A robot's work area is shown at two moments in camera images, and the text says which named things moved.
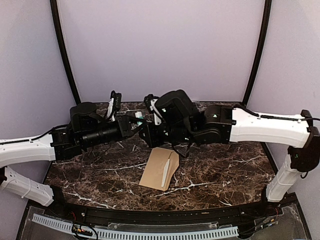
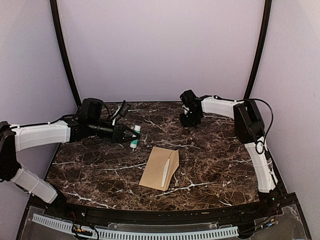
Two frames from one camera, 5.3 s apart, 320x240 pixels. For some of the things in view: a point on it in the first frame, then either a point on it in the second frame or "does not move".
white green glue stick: (139, 115) -> (133, 143)
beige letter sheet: (165, 172) does not move
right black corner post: (265, 27) does not move
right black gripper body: (156, 140) -> (191, 119)
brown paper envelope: (152, 175) does not move
